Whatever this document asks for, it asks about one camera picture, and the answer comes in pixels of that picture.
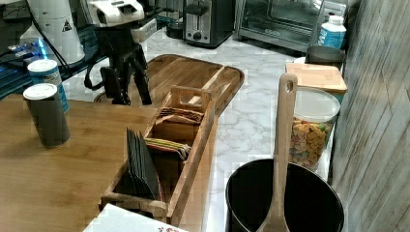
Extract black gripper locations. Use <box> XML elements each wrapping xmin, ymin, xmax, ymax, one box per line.
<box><xmin>96</xmin><ymin>25</ymin><xmax>152</xmax><ymax>105</ymax></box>

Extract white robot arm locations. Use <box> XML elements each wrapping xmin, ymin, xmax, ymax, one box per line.
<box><xmin>20</xmin><ymin>0</ymin><xmax>152</xmax><ymax>105</ymax></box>

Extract stash tea bags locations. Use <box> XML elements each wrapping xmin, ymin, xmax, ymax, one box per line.
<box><xmin>156</xmin><ymin>107</ymin><xmax>204</xmax><ymax>125</ymax></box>

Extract wooden serving tray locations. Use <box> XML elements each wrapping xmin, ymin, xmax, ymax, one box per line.
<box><xmin>94</xmin><ymin>54</ymin><xmax>245</xmax><ymax>117</ymax></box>

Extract black electric kettle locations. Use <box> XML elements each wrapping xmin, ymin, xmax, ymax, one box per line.
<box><xmin>166</xmin><ymin>10</ymin><xmax>184</xmax><ymax>40</ymax></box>

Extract wooden tea bag organizer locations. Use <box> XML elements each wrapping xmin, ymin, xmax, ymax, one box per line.
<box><xmin>100</xmin><ymin>86</ymin><xmax>215</xmax><ymax>226</ymax></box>

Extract blue spice shaker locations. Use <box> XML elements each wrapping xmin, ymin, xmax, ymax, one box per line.
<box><xmin>27</xmin><ymin>59</ymin><xmax>69</xmax><ymax>112</ymax></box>

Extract grey spice shaker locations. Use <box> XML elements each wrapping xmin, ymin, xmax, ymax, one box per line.
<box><xmin>23</xmin><ymin>83</ymin><xmax>71</xmax><ymax>148</ymax></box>

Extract black tea packets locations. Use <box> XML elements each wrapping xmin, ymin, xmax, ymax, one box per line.
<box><xmin>127</xmin><ymin>129</ymin><xmax>161</xmax><ymax>200</ymax></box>

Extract yellow green tea bags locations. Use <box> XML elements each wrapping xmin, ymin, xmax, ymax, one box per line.
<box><xmin>145</xmin><ymin>138</ymin><xmax>190</xmax><ymax>160</ymax></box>

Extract black two-slot toaster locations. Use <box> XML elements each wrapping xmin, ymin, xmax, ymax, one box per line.
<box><xmin>183</xmin><ymin>0</ymin><xmax>236</xmax><ymax>48</ymax></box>

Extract silver toaster oven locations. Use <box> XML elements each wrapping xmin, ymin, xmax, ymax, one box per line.
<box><xmin>234</xmin><ymin>0</ymin><xmax>348</xmax><ymax>52</ymax></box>

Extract clear cereal container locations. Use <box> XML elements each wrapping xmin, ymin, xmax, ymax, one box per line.
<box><xmin>289</xmin><ymin>87</ymin><xmax>340</xmax><ymax>170</ymax></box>

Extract bamboo lid container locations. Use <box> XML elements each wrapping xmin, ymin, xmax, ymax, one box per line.
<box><xmin>285</xmin><ymin>63</ymin><xmax>347</xmax><ymax>102</ymax></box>

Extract white blue-label bottle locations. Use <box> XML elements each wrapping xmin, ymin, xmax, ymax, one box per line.
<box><xmin>317</xmin><ymin>15</ymin><xmax>346</xmax><ymax>49</ymax></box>

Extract wooden spoon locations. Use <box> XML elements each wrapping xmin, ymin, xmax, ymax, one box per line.
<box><xmin>256</xmin><ymin>72</ymin><xmax>298</xmax><ymax>232</ymax></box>

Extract black utensil pot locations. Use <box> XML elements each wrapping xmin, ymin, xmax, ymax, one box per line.
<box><xmin>224</xmin><ymin>159</ymin><xmax>345</xmax><ymax>232</ymax></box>

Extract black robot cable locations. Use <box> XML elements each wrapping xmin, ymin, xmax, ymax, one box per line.
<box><xmin>23</xmin><ymin>0</ymin><xmax>112</xmax><ymax>91</ymax></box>

